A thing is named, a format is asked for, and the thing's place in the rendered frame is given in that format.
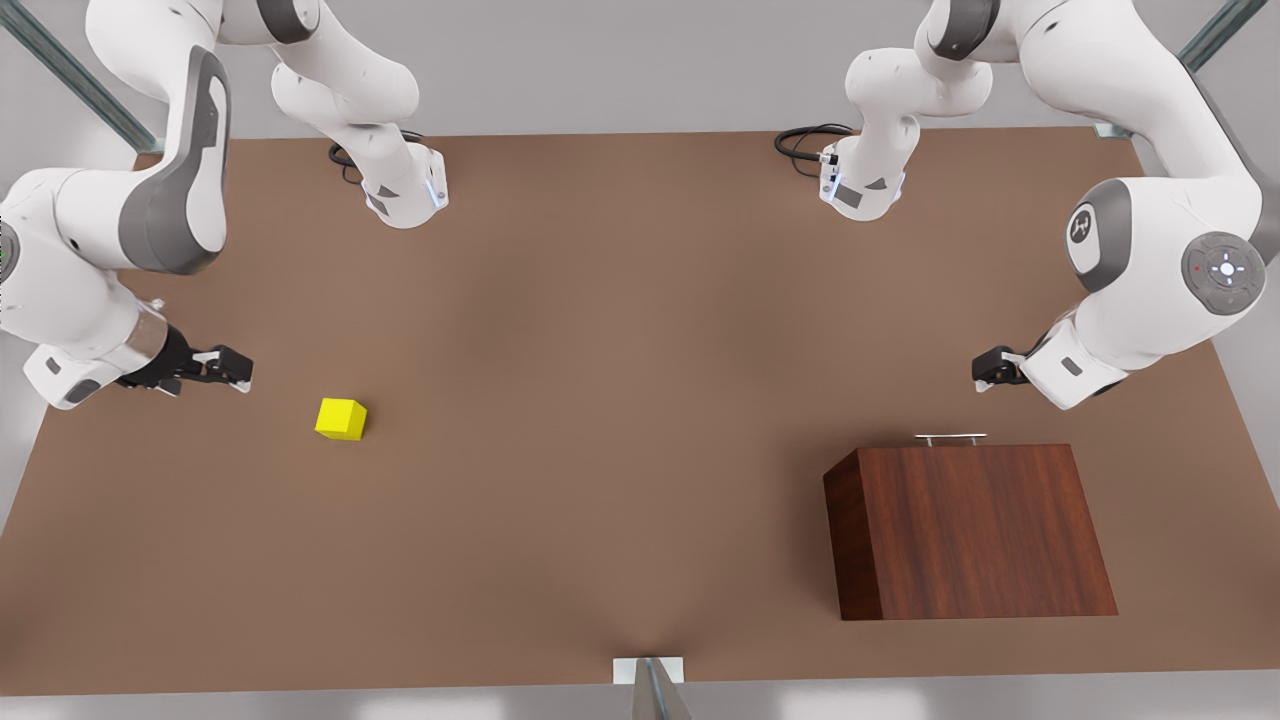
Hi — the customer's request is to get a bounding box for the dark wooden drawer cabinet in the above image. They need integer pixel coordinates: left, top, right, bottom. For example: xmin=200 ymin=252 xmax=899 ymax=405
xmin=823 ymin=444 xmax=1119 ymax=622

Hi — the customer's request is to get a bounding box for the yellow cube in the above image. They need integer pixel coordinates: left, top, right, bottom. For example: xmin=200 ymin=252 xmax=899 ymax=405
xmin=315 ymin=398 xmax=368 ymax=442

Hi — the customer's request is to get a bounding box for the black cable loop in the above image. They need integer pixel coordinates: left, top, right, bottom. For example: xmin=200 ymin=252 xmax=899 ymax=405
xmin=328 ymin=130 xmax=426 ymax=187
xmin=774 ymin=123 xmax=857 ymax=182

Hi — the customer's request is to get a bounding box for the silver frame post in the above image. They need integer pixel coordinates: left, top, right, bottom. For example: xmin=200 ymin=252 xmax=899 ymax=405
xmin=0 ymin=0 xmax=166 ymax=155
xmin=612 ymin=656 xmax=693 ymax=720
xmin=1093 ymin=0 xmax=1271 ymax=140

